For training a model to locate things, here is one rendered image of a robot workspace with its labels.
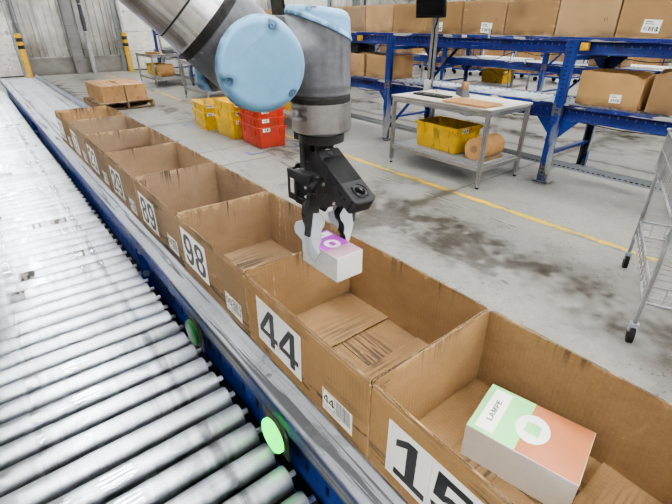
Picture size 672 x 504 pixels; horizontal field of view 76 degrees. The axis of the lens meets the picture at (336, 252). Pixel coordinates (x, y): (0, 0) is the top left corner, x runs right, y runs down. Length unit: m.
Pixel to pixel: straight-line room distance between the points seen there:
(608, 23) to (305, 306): 4.60
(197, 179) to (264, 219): 0.40
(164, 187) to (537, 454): 1.36
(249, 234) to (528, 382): 0.88
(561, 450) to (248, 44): 0.67
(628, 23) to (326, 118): 4.66
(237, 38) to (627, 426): 0.73
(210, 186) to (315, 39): 1.13
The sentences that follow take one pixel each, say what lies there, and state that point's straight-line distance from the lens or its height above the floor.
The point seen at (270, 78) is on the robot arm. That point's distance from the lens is 0.46.
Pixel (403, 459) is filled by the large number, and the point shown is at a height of 0.96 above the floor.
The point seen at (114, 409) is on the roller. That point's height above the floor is 0.74.
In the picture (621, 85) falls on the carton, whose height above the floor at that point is 1.00.
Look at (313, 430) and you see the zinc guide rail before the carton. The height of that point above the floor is 0.89.
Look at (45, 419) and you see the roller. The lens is 1.19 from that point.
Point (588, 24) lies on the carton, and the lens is 5.31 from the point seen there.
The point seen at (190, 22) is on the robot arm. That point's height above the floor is 1.50.
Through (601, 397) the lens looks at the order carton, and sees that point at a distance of 0.80.
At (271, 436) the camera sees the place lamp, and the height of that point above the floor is 0.83.
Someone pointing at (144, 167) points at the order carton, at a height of 0.96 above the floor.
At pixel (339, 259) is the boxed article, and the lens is 0.69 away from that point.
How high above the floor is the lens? 1.50
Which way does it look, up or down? 28 degrees down
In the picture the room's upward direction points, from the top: straight up
